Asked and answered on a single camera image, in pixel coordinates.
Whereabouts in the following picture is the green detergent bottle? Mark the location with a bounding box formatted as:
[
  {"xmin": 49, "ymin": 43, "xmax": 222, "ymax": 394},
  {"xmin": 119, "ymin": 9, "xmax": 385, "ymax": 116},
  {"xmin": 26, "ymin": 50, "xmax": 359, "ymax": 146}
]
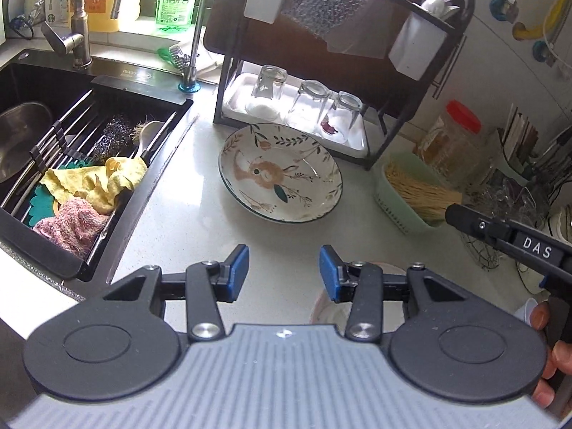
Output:
[{"xmin": 154, "ymin": 0, "xmax": 199, "ymax": 36}]

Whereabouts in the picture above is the yellow hose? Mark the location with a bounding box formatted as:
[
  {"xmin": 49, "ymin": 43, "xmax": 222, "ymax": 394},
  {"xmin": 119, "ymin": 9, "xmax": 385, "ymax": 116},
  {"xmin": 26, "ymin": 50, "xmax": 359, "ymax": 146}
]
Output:
[{"xmin": 513, "ymin": 0, "xmax": 572, "ymax": 41}]

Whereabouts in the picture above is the round wire cup rack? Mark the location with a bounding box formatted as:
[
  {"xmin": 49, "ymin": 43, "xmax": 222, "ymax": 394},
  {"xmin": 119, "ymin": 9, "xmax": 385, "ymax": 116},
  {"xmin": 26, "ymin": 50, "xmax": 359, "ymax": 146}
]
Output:
[{"xmin": 465, "ymin": 206, "xmax": 519, "ymax": 271}]

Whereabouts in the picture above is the clear glass mug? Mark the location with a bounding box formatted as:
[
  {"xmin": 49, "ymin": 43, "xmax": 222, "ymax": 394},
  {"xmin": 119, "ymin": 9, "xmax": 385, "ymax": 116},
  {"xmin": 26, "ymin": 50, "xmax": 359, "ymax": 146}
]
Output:
[{"xmin": 485, "ymin": 173, "xmax": 550, "ymax": 221}]

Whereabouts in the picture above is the textured grey sheet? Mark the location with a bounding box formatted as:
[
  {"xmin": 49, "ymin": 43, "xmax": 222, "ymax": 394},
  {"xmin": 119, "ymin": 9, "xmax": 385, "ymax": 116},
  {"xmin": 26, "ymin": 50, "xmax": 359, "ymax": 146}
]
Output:
[{"xmin": 279, "ymin": 0, "xmax": 403, "ymax": 59}]

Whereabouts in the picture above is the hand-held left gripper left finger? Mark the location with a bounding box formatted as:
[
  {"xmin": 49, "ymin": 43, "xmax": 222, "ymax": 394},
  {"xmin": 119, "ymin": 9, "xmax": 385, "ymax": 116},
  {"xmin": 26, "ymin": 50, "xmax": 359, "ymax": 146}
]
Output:
[{"xmin": 102, "ymin": 244, "xmax": 250, "ymax": 340}]

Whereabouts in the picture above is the person's right hand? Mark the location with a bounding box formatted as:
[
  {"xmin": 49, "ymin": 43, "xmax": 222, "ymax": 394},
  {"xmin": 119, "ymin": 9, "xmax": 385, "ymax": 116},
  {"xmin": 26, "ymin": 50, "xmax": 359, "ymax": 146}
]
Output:
[{"xmin": 531, "ymin": 300, "xmax": 572, "ymax": 408}]

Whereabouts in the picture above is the steel sink drain rack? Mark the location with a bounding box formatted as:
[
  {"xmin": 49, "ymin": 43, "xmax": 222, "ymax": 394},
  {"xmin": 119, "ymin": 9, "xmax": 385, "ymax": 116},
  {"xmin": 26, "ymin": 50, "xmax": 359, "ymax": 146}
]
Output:
[{"xmin": 0, "ymin": 87, "xmax": 179, "ymax": 269}]

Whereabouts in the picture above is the white dish cloth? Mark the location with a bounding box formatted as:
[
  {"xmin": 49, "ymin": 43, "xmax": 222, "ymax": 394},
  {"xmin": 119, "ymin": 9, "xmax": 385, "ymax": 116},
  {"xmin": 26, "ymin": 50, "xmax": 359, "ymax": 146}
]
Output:
[{"xmin": 178, "ymin": 42, "xmax": 222, "ymax": 78}]

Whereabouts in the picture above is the white handled dish brush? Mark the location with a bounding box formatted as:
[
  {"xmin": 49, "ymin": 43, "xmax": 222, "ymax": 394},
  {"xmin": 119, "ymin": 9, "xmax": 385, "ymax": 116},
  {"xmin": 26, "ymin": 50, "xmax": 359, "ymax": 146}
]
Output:
[{"xmin": 129, "ymin": 118, "xmax": 166, "ymax": 162}]

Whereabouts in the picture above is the floral ceramic plate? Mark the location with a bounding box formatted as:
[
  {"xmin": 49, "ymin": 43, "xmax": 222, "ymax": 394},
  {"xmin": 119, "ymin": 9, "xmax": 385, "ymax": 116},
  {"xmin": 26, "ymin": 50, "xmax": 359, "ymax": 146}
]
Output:
[{"xmin": 218, "ymin": 124, "xmax": 344, "ymax": 224}]

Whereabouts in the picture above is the yellow cleaning cloth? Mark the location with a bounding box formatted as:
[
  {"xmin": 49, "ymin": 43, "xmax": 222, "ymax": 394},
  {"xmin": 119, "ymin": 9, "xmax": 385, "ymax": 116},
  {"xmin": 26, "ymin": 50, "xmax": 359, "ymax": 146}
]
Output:
[{"xmin": 40, "ymin": 156, "xmax": 149, "ymax": 215}]

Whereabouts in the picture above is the steel lever faucet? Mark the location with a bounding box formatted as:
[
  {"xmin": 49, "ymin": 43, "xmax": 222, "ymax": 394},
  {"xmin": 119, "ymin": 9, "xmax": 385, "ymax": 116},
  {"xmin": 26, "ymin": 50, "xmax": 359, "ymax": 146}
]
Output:
[{"xmin": 40, "ymin": 0, "xmax": 94, "ymax": 70}]

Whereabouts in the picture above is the steel gooseneck faucet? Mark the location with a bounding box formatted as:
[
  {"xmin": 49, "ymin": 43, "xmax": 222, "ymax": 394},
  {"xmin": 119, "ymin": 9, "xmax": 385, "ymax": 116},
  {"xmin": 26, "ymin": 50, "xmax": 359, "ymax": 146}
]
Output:
[{"xmin": 109, "ymin": 0, "xmax": 211, "ymax": 94}]

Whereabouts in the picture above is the clear drinking glass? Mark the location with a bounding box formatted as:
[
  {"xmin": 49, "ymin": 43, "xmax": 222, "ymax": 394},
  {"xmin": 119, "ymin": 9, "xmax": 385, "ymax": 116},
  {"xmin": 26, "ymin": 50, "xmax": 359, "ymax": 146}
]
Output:
[
  {"xmin": 250, "ymin": 65, "xmax": 287, "ymax": 114},
  {"xmin": 286, "ymin": 79, "xmax": 331, "ymax": 128},
  {"xmin": 319, "ymin": 90, "xmax": 364, "ymax": 139}
]

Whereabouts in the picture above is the white drip tray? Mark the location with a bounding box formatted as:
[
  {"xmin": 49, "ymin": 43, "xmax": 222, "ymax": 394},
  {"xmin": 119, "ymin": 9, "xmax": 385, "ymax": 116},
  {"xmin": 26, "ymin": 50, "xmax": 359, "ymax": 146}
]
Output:
[{"xmin": 222, "ymin": 74, "xmax": 369, "ymax": 153}]

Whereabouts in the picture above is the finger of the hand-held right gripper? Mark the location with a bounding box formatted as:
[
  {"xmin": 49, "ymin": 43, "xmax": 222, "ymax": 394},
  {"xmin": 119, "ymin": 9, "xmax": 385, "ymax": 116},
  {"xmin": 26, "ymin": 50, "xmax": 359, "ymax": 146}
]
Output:
[{"xmin": 444, "ymin": 203, "xmax": 572, "ymax": 278}]

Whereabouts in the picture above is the small white cup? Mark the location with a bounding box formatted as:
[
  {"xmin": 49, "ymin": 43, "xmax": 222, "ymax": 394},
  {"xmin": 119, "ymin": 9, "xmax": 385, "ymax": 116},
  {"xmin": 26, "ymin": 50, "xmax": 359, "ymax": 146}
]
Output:
[{"xmin": 513, "ymin": 297, "xmax": 537, "ymax": 324}]

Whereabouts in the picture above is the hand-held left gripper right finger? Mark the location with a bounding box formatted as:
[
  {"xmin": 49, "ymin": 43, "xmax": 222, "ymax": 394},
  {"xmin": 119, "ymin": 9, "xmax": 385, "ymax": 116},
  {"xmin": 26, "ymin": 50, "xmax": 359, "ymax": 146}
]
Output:
[{"xmin": 319, "ymin": 245, "xmax": 470, "ymax": 342}]

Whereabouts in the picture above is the teal scalloped mat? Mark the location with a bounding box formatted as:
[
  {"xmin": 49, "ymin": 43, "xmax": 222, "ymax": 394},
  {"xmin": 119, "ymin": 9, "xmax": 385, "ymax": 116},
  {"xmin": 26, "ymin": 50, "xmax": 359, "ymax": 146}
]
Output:
[{"xmin": 22, "ymin": 152, "xmax": 94, "ymax": 228}]

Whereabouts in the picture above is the bundle of bamboo chopsticks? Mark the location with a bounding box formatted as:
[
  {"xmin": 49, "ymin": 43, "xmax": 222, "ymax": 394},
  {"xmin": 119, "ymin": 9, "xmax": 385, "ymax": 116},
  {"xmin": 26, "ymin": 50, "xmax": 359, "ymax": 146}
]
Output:
[{"xmin": 384, "ymin": 161, "xmax": 463, "ymax": 222}]

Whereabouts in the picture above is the pink fluffy cloth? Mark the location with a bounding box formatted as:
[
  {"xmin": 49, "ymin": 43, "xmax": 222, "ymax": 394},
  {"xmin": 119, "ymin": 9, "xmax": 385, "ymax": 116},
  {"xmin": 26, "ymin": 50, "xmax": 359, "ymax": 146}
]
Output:
[{"xmin": 32, "ymin": 197, "xmax": 112, "ymax": 260}]

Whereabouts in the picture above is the steel wool scourer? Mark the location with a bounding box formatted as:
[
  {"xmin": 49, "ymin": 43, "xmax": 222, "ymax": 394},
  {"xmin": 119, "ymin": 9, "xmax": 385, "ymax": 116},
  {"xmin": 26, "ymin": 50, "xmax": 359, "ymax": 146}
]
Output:
[{"xmin": 92, "ymin": 114, "xmax": 135, "ymax": 166}]

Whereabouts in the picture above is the black metal dish rack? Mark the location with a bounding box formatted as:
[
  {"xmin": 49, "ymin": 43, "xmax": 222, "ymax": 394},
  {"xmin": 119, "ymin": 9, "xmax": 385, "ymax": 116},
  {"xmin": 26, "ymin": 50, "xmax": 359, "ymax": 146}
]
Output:
[{"xmin": 203, "ymin": 0, "xmax": 477, "ymax": 171}]

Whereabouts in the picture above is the red lidded clear jar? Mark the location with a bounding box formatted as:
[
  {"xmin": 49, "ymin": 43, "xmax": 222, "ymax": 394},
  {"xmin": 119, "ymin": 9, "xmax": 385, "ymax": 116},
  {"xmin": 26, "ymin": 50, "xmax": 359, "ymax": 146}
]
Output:
[{"xmin": 415, "ymin": 99, "xmax": 492, "ymax": 188}]

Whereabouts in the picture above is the green plastic basket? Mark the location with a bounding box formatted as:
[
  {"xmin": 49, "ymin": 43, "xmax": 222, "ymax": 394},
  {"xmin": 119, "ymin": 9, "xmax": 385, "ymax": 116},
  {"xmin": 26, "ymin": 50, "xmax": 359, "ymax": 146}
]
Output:
[{"xmin": 374, "ymin": 152, "xmax": 463, "ymax": 235}]

